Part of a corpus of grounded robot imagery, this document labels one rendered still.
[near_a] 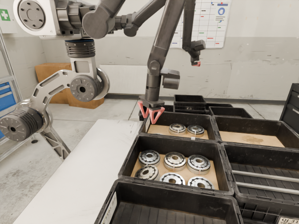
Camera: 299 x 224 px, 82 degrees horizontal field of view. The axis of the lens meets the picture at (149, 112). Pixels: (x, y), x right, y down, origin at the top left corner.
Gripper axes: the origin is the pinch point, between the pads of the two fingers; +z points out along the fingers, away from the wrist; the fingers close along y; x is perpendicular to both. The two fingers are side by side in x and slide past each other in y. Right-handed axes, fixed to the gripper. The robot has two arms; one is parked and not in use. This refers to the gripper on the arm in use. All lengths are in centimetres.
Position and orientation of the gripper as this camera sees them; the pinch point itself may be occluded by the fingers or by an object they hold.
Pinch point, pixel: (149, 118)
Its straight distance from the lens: 74.4
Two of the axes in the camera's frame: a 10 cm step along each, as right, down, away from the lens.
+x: -8.2, 1.5, -5.6
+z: -1.0, 9.1, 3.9
